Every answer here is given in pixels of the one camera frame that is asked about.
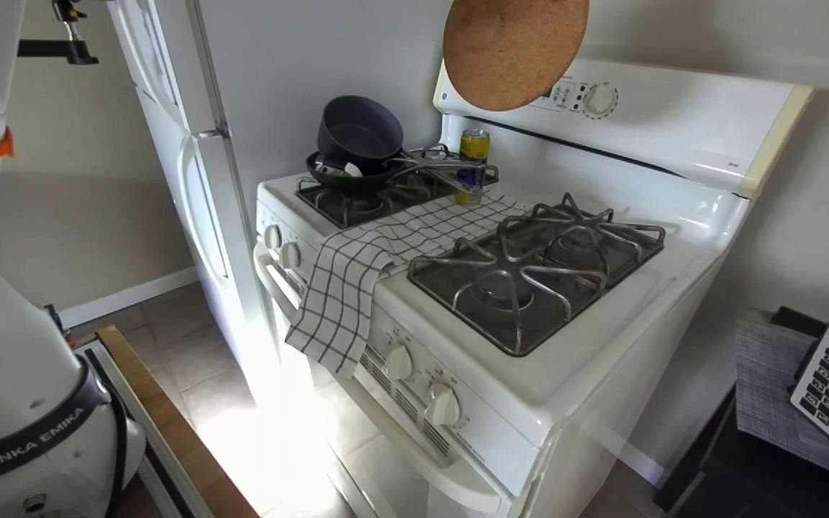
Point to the round cork chopping board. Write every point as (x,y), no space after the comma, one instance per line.
(506,53)

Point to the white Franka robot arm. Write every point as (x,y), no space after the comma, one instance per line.
(65,442)

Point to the white gas stove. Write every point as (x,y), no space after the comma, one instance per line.
(446,425)

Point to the checkered kitchen towel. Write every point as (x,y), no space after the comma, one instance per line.
(338,307)

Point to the left black burner grate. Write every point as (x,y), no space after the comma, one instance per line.
(358,206)

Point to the black burner grate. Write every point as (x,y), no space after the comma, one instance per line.
(358,206)
(535,271)

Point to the black frying pan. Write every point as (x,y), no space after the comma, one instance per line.
(351,176)

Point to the right black burner grate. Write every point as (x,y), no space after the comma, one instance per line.
(535,271)

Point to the yellow lidded jar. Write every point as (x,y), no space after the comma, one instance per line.
(475,143)

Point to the wooden edged robot table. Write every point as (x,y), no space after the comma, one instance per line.
(177,474)

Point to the grey cloth covered box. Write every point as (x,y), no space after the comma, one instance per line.
(770,361)

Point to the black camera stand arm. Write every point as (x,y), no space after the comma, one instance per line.
(69,46)

